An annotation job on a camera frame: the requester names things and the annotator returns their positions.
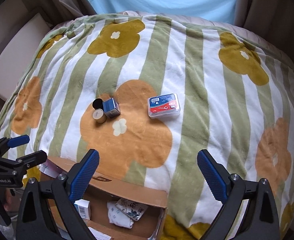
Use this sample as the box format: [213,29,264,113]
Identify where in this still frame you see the white blue medicine box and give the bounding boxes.
[74,199,91,220]

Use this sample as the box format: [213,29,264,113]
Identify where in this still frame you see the white patterned cloth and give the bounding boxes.
[107,201,134,229]

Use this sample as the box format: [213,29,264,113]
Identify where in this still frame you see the beige round tin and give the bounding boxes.
[92,108,107,124]

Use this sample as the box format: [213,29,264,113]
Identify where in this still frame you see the black round jar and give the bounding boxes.
[92,98,104,110]

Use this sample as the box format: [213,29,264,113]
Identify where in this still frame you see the small dark blue box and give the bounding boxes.
[103,98,120,119]

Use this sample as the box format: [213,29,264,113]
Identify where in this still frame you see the floral black white packet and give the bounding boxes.
[116,198,148,222]

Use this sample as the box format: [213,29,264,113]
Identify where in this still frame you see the clear case red blue card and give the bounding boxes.
[147,93,181,119]

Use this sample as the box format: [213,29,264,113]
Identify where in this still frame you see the open cardboard box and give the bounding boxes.
[39,155,169,240]

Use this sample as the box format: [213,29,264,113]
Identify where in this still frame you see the beige headboard panel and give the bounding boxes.
[0,0,50,101]

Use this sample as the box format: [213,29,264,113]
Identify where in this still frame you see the floral striped blanket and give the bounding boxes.
[0,12,294,239]

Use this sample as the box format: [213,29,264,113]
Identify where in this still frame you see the brown left curtain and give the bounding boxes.
[17,0,98,30]

